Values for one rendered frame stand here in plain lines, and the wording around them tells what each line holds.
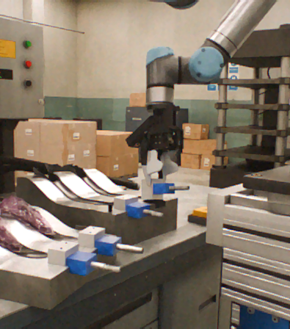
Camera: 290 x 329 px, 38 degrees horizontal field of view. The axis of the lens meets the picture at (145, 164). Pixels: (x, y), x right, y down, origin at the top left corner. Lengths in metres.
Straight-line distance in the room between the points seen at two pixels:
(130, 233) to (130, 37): 8.50
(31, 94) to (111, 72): 7.81
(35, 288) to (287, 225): 0.42
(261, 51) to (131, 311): 4.23
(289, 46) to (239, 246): 4.32
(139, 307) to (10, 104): 1.03
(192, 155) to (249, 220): 7.29
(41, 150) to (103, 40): 5.15
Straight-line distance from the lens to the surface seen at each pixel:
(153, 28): 9.09
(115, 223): 0.99
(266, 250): 0.71
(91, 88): 10.04
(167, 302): 1.21
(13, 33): 1.85
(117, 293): 1.02
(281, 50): 4.98
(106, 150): 5.74
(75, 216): 1.08
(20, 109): 1.85
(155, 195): 1.11
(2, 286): 0.80
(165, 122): 1.10
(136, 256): 0.98
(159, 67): 1.12
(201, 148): 7.90
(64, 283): 0.77
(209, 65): 0.99
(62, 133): 4.95
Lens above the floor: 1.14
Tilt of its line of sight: 8 degrees down
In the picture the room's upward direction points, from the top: 2 degrees clockwise
